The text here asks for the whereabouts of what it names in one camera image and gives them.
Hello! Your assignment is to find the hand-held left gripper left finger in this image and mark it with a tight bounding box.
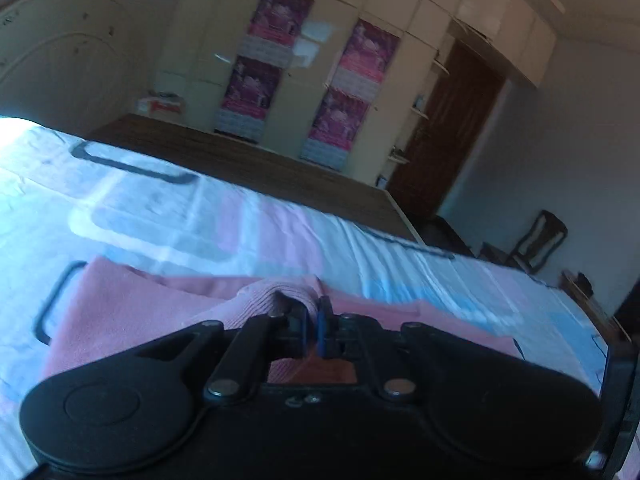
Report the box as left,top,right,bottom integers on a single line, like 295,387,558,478
132,291,311,405

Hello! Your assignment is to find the pink knit sweater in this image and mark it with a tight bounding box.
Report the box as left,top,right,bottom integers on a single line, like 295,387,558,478
42,255,526,386

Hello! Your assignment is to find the wooden bed footboard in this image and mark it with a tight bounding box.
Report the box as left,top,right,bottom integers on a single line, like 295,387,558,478
87,112,426,246

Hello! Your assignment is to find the pastel printed bed sheet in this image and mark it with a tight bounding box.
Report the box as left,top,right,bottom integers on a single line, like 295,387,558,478
0,117,611,480

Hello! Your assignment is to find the pink wall poster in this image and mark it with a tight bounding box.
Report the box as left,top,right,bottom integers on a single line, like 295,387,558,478
214,56,283,141
300,87,371,168
332,19,401,93
245,0,315,68

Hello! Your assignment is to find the round white table top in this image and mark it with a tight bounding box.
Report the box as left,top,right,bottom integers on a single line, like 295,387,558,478
0,0,166,136

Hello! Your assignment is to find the dark wooden furniture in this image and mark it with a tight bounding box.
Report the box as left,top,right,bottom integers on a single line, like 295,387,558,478
560,270,597,306

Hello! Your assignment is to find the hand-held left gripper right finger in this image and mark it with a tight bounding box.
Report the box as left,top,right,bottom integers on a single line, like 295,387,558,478
315,296,502,403

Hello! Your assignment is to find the white cardboard box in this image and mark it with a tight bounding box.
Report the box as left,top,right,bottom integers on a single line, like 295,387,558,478
137,91,188,117

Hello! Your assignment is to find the cream wardrobe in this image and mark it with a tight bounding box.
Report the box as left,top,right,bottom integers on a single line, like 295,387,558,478
155,0,558,186

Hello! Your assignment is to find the brown wooden door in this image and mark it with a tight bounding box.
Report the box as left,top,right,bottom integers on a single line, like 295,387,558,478
387,40,506,221

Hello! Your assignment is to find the dark wooden chair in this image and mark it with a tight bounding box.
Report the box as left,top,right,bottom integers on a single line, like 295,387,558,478
479,210,569,276

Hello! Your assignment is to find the white paper sheet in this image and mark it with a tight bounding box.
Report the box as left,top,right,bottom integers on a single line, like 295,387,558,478
292,40,321,67
302,20,332,43

